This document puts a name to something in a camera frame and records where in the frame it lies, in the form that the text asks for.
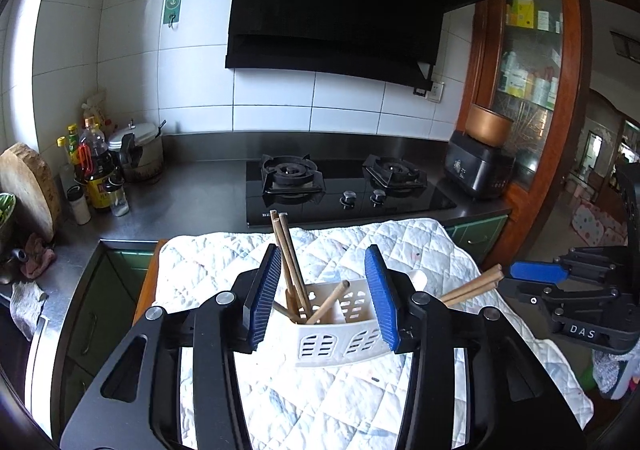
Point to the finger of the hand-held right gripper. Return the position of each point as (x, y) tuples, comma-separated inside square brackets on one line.
[(540, 272), (530, 294)]

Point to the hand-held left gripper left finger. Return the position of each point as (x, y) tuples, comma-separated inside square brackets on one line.
[(262, 300)]

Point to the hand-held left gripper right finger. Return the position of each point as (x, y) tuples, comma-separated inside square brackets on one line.
[(382, 300)]

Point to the brown wooden chopstick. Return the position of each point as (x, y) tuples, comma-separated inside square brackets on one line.
[(475, 291), (285, 312), (472, 282), (286, 265), (297, 270), (327, 301)]

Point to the white plastic utensil holder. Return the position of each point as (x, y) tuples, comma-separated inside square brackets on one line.
[(330, 345)]

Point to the person's right hand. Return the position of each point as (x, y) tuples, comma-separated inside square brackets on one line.
[(607, 372)]

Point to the polka dot play fence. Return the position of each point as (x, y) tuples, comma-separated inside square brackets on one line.
[(597, 225)]

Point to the black gas stove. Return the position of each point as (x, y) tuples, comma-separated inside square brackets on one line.
[(350, 202)]

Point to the wooden table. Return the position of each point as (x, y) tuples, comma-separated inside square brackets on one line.
[(149, 275)]

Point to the black rice cooker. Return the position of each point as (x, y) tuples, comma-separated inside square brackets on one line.
[(477, 169)]

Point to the white quilted cloth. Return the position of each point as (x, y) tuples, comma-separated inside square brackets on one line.
[(320, 410)]

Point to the copper inner pot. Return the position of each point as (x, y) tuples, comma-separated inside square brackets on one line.
[(487, 125)]

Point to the wooden glass door cabinet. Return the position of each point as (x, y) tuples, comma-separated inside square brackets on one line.
[(570, 104)]

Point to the small clear shaker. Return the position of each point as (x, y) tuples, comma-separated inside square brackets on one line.
[(119, 197)]

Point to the metal pressure cooker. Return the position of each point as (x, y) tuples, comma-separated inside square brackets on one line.
[(137, 149)]

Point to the white spice jar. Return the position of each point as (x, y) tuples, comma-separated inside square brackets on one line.
[(79, 205)]

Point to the large dark sauce bottle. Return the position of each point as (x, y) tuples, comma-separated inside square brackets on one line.
[(96, 169)]

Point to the pink rag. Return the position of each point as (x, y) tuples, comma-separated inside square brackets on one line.
[(37, 257)]

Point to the grey rag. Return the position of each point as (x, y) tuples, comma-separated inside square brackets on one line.
[(27, 307)]

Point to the yellow cap bottle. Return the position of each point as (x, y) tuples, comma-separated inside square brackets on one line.
[(62, 152)]

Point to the seasoning packet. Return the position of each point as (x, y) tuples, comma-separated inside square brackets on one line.
[(95, 104)]

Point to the round wooden cutting board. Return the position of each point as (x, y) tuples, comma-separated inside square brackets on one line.
[(27, 190)]

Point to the pan of green vegetables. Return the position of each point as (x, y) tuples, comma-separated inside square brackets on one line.
[(5, 212)]

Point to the white wall socket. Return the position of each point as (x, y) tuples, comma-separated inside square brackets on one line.
[(436, 92)]

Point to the black wall switch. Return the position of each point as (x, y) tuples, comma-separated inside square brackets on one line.
[(420, 90)]

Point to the green wall hook sticker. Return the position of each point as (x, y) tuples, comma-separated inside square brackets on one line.
[(172, 9)]

